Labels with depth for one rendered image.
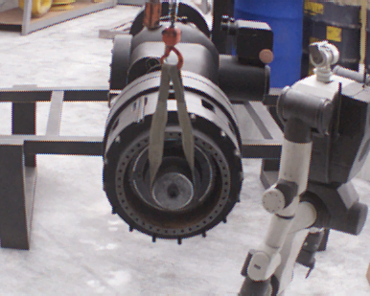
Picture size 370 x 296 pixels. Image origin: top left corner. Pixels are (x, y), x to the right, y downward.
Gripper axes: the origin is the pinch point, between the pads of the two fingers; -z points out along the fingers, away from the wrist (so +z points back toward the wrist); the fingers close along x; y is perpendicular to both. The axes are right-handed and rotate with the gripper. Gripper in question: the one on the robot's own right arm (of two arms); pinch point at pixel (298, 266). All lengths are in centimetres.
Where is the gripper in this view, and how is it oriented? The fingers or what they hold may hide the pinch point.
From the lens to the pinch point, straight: 282.6
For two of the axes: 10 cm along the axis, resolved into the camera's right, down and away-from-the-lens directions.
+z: 2.2, -8.8, -4.3
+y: -5.6, 2.5, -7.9
